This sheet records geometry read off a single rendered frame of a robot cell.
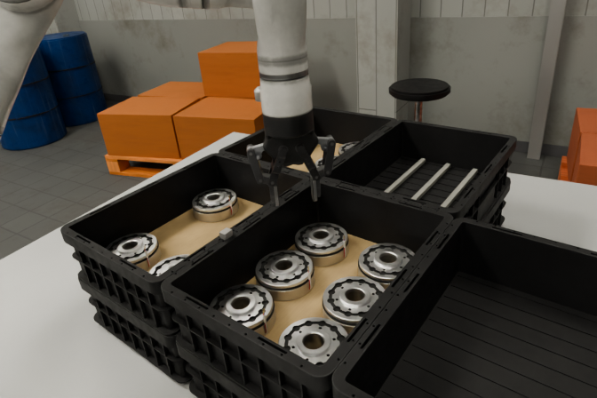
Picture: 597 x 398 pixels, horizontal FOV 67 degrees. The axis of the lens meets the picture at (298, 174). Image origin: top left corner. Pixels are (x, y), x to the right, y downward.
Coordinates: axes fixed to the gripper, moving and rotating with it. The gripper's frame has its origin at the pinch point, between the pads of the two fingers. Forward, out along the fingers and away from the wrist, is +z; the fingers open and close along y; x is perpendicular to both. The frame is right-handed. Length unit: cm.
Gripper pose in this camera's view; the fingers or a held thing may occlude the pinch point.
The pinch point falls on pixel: (295, 193)
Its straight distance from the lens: 72.3
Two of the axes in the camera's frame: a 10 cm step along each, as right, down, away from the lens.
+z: 0.8, 9.0, 4.4
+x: -1.2, -4.3, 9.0
